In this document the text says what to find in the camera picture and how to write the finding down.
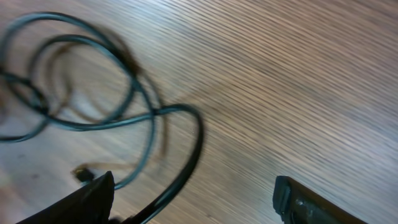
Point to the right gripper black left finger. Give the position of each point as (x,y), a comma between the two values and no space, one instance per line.
(90,204)

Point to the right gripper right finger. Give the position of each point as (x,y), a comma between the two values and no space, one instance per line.
(297,204)

